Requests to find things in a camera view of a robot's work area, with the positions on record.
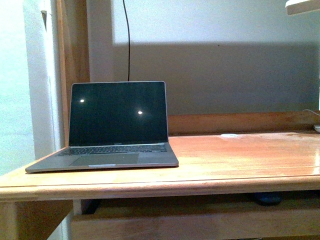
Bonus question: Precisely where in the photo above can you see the grey computer mouse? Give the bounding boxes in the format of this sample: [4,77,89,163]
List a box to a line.
[253,192,283,206]

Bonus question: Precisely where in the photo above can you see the grey open laptop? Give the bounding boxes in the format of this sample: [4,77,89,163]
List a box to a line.
[26,81,179,174]

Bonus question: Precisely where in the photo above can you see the wooden desk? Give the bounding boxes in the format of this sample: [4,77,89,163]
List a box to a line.
[0,111,320,240]

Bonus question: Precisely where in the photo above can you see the white round desk grommet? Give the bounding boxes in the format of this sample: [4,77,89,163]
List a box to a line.
[220,133,239,138]

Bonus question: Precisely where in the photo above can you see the wooden keyboard drawer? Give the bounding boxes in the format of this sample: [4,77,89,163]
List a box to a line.
[71,191,320,240]

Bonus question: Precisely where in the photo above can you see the white lamp head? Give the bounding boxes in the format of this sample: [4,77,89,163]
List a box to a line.
[285,0,320,16]

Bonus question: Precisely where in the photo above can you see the black hanging cable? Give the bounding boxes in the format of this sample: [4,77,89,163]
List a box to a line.
[122,0,132,82]

